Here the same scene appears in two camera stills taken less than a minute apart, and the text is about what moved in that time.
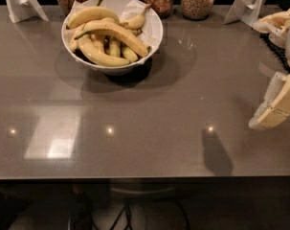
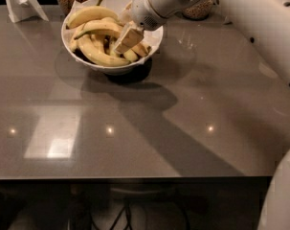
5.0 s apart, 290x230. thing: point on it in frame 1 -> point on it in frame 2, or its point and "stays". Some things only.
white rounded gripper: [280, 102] -> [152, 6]
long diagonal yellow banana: [104, 25] stays
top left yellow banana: [91, 13] stays
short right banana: [129, 55] stays
